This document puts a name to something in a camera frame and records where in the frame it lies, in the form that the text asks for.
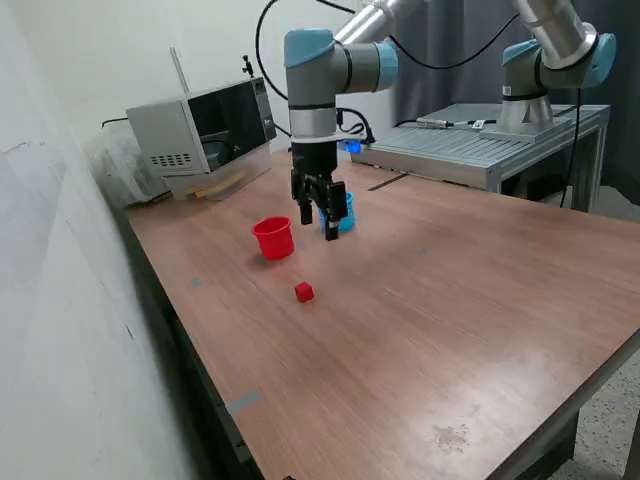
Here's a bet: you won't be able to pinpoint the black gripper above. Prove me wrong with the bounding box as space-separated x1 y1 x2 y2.
291 140 350 243

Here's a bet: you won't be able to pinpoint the blue plastic cup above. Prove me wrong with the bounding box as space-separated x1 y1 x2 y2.
317 191 357 234

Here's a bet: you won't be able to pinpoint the red plastic cup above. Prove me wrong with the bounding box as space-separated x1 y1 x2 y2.
251 215 295 262

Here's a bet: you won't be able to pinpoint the dark thin strip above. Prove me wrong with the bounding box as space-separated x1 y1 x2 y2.
368 172 409 193

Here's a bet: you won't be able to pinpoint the clear plastic box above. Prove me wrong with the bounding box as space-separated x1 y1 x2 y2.
162 144 275 202

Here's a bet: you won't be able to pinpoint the wooden sticks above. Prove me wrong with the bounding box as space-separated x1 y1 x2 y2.
185 171 250 200

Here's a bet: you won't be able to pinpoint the aluminum robot mounting table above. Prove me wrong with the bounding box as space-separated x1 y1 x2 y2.
349 102 612 211

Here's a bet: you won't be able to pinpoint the silver microwave oven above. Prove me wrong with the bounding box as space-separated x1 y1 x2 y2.
125 76 278 178

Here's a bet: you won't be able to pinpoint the thin metal rod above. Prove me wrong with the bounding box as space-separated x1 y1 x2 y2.
169 47 192 96

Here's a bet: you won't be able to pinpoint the translucent plastic bag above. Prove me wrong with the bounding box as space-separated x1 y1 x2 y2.
85 121 174 209

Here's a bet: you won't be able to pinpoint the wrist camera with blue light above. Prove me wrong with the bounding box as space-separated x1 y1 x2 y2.
339 133 374 157

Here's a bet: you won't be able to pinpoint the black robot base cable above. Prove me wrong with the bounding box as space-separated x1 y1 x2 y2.
556 85 583 209

